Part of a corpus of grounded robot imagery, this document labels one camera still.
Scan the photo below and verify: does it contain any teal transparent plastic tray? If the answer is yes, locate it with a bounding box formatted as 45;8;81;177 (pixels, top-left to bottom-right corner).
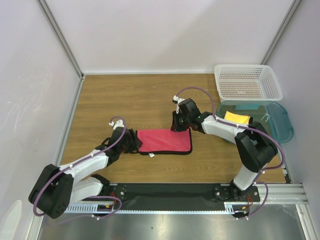
216;100;294;144

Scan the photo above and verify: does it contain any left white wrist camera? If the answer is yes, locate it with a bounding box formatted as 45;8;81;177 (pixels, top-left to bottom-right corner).
108;119;126;131

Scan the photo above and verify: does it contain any left grey cable duct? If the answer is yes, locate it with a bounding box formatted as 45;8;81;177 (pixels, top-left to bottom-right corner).
64;201;117;214

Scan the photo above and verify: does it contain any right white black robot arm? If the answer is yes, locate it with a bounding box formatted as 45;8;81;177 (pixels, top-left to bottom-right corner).
171;95;278;201

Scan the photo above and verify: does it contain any white object at left edge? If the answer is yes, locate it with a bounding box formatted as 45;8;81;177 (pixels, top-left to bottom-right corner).
0;200;22;240

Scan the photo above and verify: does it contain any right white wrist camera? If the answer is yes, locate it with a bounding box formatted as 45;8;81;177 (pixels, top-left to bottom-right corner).
172;95;185;114

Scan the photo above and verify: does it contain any aluminium frame rail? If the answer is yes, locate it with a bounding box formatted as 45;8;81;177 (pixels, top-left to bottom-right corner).
34;182;311;204

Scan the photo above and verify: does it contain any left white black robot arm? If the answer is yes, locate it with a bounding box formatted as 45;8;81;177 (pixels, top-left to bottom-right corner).
28;126;143;219

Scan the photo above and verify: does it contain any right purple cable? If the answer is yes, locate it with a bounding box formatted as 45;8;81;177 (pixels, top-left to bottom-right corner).
176;86;286;221

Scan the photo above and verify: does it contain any white perforated plastic basket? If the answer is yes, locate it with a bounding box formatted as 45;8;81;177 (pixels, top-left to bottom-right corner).
214;64;283;102

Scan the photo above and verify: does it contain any right grey cable duct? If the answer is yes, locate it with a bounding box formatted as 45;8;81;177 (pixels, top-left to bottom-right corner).
224;202;250;214

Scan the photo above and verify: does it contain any grey cable duct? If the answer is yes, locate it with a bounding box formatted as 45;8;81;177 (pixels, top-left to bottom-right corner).
224;202;250;214
64;201;117;214

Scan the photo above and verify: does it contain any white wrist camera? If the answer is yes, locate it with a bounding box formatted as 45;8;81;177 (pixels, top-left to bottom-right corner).
108;119;126;131
172;95;185;114

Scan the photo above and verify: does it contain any yellow and black towel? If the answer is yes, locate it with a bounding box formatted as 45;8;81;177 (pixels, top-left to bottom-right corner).
224;111;253;125

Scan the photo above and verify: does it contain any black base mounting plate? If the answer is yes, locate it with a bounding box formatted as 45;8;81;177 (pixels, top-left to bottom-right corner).
81;182;261;212

